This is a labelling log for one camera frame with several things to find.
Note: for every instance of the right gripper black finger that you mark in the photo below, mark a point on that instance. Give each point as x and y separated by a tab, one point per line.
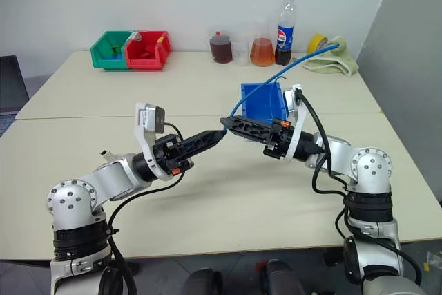
252	132
241	120

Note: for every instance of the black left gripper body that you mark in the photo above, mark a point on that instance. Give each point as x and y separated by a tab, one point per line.
171	153

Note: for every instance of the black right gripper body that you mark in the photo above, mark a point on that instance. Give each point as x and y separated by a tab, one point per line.
279	143

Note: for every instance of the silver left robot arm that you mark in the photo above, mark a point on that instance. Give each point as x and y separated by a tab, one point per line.
72	201

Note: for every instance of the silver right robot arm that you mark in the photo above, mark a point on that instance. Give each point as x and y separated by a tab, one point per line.
371	167

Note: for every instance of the blue plastic bin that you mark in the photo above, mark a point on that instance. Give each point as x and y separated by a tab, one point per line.
262	105

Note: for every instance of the red plastic bin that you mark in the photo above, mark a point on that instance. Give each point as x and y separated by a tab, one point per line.
145	61

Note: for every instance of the green plastic bin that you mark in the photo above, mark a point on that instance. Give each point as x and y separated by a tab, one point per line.
103	58

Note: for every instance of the small empty clear beaker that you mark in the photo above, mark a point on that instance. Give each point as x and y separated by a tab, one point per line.
241	53

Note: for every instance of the flask with orange liquid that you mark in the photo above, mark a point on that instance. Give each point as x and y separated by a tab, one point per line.
262	55

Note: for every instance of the beaker with dark red liquid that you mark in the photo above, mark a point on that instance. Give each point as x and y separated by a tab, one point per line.
221	51

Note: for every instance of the cola bottle with blue cap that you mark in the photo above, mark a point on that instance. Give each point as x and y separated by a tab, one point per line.
285	37

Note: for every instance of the light green towel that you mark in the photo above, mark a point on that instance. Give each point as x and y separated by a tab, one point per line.
331	63

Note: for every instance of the yellow tape roll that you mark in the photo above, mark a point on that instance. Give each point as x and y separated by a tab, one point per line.
315	44

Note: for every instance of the small blue part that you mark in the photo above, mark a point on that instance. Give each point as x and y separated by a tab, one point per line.
116	56

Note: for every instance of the clear plastic bag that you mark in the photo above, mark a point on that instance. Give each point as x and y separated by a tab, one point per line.
134	36

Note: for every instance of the small dark rounded shape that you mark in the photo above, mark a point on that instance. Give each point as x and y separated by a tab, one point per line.
203	283

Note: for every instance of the large dark rounded shape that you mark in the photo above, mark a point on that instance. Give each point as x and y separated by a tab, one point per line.
281	279

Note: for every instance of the dark laptop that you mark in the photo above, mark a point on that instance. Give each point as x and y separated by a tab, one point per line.
12	87

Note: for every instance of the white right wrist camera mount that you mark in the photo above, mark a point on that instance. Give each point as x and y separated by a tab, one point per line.
299	119

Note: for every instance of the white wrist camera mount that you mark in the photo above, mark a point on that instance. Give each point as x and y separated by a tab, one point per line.
143	136
299	119

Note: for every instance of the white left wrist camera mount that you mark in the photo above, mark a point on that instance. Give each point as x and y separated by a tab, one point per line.
143	136

